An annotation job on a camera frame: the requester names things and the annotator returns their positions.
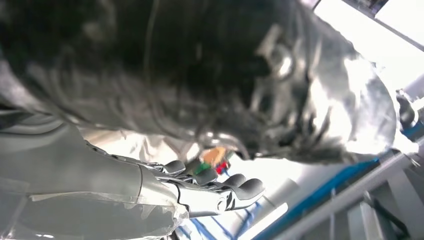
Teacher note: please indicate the long ceiling light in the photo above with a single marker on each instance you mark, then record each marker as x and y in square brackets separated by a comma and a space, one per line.
[265, 220]

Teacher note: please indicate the blurred orange green red objects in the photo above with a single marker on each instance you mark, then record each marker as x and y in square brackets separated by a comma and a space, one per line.
[215, 157]

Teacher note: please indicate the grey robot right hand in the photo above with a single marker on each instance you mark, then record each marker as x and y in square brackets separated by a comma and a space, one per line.
[82, 185]

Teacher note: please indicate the blue metal frame post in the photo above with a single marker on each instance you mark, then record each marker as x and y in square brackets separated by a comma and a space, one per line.
[314, 195]

